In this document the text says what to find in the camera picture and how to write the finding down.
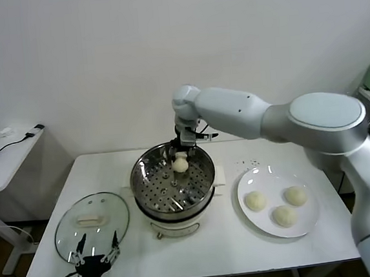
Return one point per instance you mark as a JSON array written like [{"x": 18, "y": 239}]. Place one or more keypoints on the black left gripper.
[{"x": 91, "y": 270}]

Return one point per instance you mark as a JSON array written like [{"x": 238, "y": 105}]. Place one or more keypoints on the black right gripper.
[{"x": 188, "y": 137}]

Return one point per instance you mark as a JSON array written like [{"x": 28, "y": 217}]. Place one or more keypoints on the white steamed baozi bun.
[
  {"x": 295, "y": 196},
  {"x": 284, "y": 216},
  {"x": 180, "y": 165},
  {"x": 255, "y": 201}
]

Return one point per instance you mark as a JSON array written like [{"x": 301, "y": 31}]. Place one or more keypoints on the round glass pot lid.
[{"x": 90, "y": 218}]

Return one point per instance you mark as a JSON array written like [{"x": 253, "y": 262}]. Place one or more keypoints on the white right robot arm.
[{"x": 300, "y": 118}]

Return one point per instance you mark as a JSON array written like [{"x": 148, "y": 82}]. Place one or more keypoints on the stainless steel steamer basket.
[{"x": 163, "y": 192}]

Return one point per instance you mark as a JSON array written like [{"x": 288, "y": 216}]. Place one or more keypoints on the white electric steamer base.
[{"x": 173, "y": 225}]

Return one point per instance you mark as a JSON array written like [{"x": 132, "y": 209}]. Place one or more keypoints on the scattered dark crumbs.
[{"x": 254, "y": 162}]

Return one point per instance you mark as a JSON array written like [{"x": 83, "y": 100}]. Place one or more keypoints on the round white plate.
[{"x": 273, "y": 179}]

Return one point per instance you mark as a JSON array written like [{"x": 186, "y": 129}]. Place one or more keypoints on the small grey black device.
[{"x": 39, "y": 127}]

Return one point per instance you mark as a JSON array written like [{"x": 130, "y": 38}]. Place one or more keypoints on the small white object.
[{"x": 7, "y": 132}]

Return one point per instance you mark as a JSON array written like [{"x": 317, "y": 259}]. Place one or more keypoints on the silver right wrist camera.
[{"x": 208, "y": 136}]

